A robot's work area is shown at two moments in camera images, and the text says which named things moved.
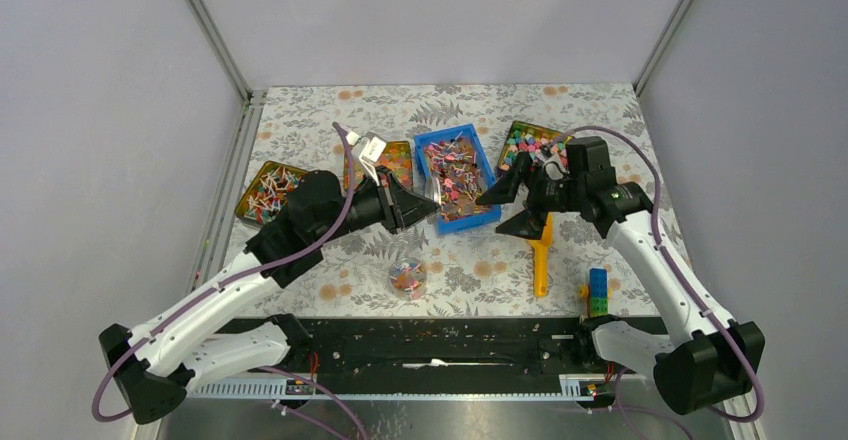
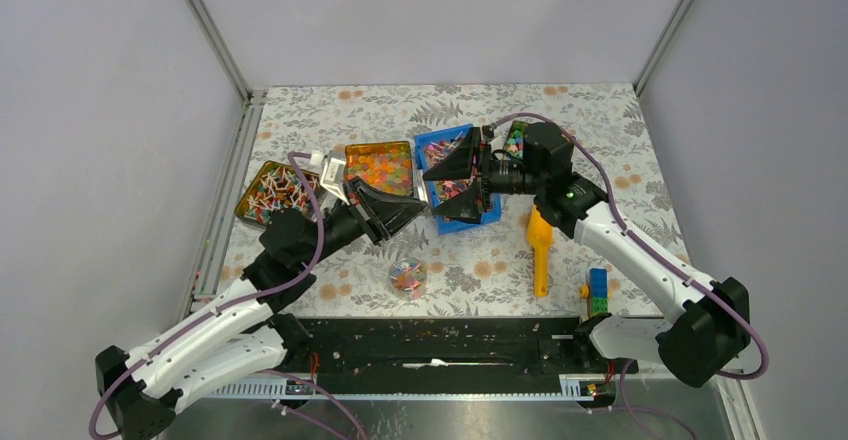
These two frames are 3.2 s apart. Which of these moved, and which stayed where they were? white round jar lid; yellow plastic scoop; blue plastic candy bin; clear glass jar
Moved: white round jar lid
Stayed: clear glass jar; yellow plastic scoop; blue plastic candy bin
